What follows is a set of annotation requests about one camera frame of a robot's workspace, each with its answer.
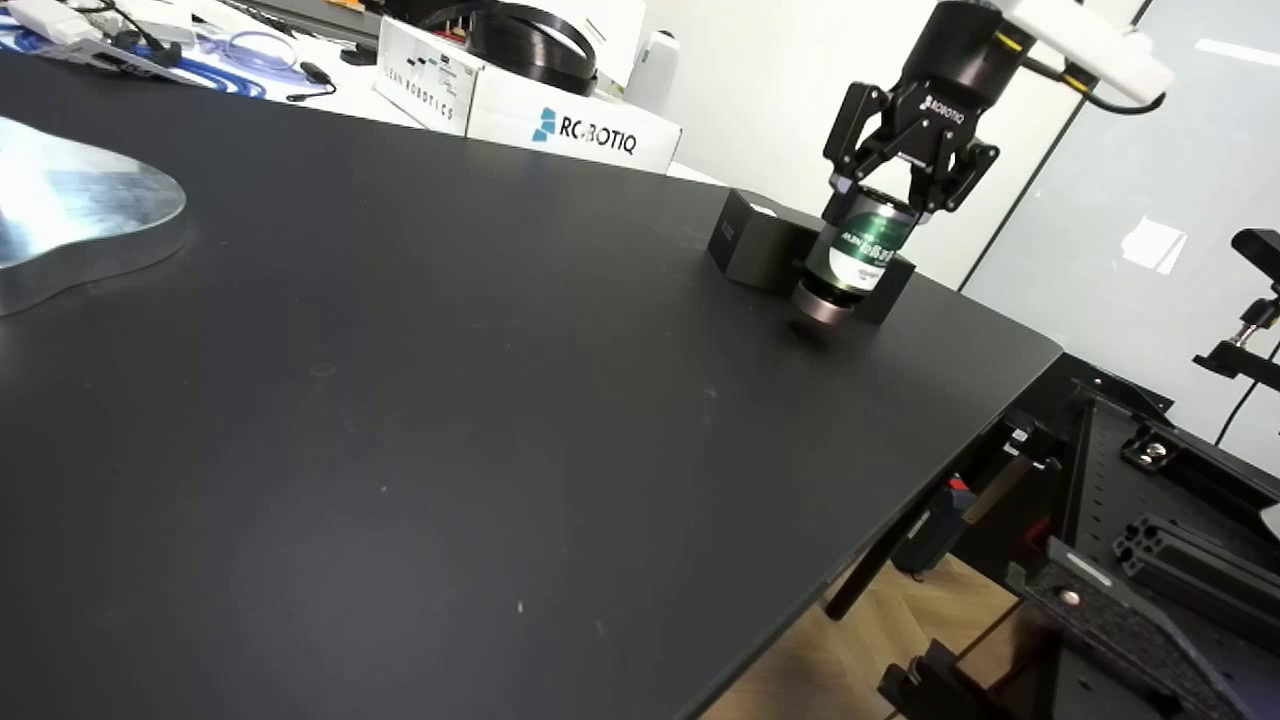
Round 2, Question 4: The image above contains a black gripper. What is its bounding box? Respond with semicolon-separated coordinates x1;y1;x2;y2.
818;0;1040;217

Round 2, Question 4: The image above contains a green and silver can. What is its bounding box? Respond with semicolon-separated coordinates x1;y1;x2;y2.
790;184;923;332

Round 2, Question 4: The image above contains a black rectangular box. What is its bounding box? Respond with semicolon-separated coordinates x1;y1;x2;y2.
702;187;919;328

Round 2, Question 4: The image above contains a white plastic container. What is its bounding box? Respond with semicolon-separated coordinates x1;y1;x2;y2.
635;22;684;95

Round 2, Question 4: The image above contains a white Robotiq cardboard box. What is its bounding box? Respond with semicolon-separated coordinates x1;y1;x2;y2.
373;12;689;177

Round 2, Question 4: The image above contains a black round case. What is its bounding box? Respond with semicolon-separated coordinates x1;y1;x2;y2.
463;0;598;100

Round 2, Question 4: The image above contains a black aluminium extrusion bar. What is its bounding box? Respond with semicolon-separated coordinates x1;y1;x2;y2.
1107;507;1280;633

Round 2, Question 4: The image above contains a black optical breadboard bench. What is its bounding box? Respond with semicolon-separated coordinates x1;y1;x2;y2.
1011;355;1280;720

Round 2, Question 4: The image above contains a blue plastic bag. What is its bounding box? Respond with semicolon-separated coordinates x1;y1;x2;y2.
165;26;341;103

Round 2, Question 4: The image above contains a black table clamp red handle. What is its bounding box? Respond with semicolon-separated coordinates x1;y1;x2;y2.
888;418;1072;580

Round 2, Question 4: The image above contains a black camera on stand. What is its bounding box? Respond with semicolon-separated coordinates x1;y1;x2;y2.
1192;223;1280;391

